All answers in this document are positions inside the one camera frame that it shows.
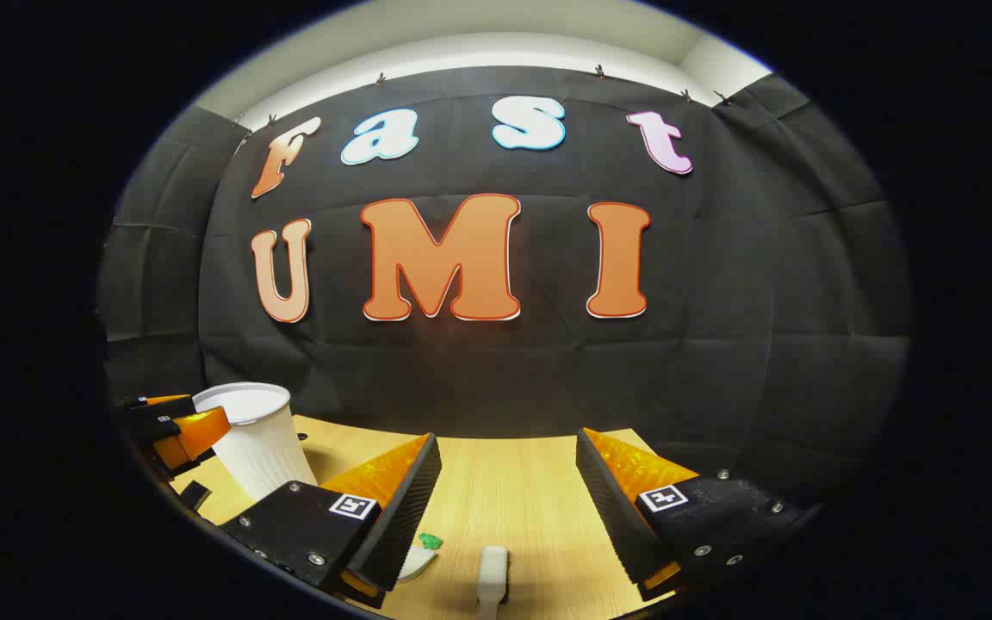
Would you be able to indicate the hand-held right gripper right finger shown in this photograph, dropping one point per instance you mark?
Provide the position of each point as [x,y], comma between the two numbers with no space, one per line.
[612,508]

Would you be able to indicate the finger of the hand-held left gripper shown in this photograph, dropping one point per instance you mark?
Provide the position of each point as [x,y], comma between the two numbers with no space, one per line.
[156,418]
[195,435]

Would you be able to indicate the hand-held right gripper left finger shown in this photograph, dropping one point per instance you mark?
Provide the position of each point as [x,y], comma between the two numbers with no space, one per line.
[406,508]

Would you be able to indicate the green paper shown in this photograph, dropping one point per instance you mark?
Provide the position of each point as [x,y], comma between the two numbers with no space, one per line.
[430,541]

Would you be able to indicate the white paper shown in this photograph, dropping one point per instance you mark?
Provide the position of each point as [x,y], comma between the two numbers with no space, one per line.
[417,564]

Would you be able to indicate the white ribbed garbage bin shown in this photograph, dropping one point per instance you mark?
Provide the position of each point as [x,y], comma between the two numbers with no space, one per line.
[255,448]

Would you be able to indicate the small grey broom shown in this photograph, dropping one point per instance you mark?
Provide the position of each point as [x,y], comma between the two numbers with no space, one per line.
[492,577]

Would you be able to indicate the wooden desktop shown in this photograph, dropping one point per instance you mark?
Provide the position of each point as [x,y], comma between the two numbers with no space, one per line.
[513,499]

